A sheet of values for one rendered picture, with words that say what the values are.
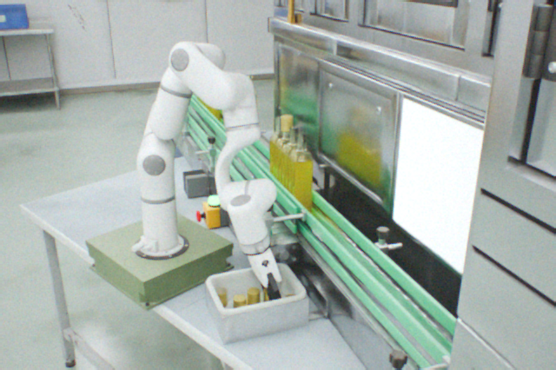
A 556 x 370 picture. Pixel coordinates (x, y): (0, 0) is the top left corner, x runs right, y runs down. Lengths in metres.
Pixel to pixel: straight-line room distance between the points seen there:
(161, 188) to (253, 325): 0.43
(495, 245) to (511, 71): 0.17
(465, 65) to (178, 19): 6.37
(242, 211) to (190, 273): 0.35
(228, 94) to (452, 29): 0.50
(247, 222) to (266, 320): 0.25
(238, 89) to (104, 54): 6.08
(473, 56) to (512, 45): 0.64
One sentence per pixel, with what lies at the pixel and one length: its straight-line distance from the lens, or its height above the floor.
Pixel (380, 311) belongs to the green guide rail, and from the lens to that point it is 1.23.
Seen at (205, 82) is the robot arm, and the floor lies 1.34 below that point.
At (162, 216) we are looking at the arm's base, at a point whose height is 0.96.
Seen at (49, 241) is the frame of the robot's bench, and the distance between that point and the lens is 2.30.
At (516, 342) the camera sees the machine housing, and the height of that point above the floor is 1.27.
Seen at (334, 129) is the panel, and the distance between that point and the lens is 1.68.
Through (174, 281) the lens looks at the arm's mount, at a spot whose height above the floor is 0.80.
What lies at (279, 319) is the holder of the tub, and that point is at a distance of 1.40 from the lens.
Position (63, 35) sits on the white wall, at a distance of 7.29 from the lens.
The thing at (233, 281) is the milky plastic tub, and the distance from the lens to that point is 1.49.
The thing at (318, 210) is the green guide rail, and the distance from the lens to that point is 1.63.
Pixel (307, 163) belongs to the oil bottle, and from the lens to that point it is 1.59.
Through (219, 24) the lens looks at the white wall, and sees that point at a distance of 7.53.
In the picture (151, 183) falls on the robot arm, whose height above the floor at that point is 1.06.
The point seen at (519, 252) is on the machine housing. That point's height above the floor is 1.36.
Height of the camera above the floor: 1.62
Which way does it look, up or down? 23 degrees down
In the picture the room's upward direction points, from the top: straight up
